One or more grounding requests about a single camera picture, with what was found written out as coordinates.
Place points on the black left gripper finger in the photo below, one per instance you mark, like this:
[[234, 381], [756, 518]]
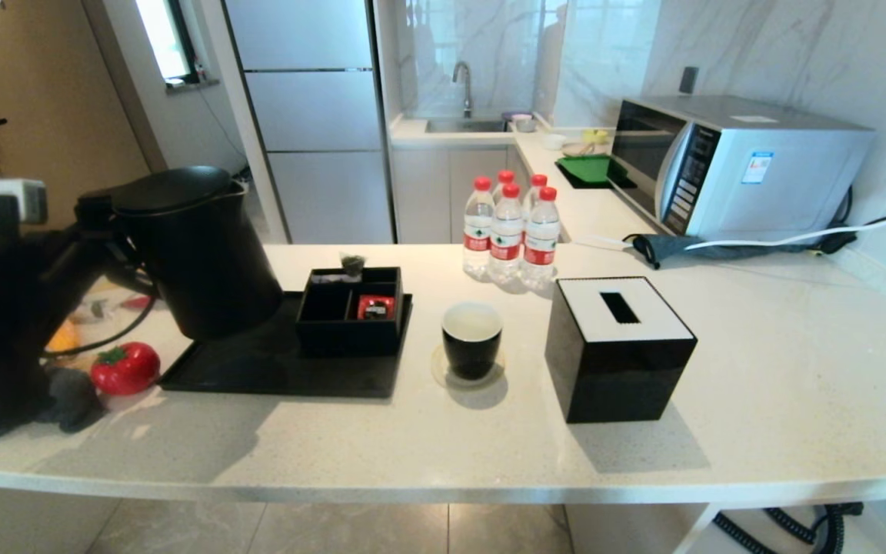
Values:
[[89, 281], [81, 248]]

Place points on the water bottle red cap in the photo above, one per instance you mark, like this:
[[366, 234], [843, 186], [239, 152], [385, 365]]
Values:
[[537, 181], [506, 242], [504, 178]]

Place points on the white base cabinet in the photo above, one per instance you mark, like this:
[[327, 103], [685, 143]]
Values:
[[428, 192]]

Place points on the silver microwave oven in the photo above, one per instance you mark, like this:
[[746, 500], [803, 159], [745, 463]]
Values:
[[781, 185]]

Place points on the water bottles red caps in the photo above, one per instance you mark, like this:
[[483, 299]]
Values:
[[541, 246], [477, 231]]

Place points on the clear round coaster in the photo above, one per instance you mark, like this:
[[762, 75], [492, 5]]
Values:
[[437, 371]]

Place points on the chrome kitchen faucet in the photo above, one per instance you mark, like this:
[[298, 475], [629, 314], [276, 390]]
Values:
[[465, 83]]

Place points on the purple bowl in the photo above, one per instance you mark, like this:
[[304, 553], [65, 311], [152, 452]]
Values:
[[518, 119]]

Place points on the red toy chili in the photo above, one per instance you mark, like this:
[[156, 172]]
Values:
[[138, 303]]

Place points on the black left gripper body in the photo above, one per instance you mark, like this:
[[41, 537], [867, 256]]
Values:
[[4, 269]]

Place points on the printed placemat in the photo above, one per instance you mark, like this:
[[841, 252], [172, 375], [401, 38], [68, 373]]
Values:
[[101, 312]]

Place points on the black serving tray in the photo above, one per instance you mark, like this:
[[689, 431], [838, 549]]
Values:
[[297, 378]]

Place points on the clear sachet of dark tea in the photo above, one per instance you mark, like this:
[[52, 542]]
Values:
[[353, 265]]

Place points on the black tissue box white top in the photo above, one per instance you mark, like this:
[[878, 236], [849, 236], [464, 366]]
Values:
[[612, 377]]

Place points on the black cup white inside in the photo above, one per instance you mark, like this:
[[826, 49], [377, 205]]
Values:
[[472, 354]]

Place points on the yellow toy corn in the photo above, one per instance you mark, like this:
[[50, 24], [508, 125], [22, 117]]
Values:
[[64, 338]]

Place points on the red coffee sachet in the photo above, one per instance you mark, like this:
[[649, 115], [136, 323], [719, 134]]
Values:
[[376, 307]]

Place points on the green plastic tray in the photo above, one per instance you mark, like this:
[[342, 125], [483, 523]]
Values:
[[585, 168]]

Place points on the yellow bowl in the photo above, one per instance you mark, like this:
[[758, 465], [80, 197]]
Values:
[[595, 137]]

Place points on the steel kitchen sink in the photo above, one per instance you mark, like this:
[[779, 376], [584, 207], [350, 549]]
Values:
[[462, 125]]

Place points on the red toy tomato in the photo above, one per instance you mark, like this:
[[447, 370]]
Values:
[[126, 369]]

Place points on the grey wall outlet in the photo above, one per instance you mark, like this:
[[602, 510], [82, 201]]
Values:
[[687, 81]]

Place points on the black compartment organizer box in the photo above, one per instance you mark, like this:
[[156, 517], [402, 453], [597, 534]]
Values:
[[347, 338]]

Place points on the small white bowl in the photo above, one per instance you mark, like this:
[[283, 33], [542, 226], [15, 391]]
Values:
[[554, 141]]

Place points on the window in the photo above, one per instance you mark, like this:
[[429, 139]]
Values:
[[162, 38]]

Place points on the black electric kettle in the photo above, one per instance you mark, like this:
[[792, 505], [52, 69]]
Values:
[[204, 261]]

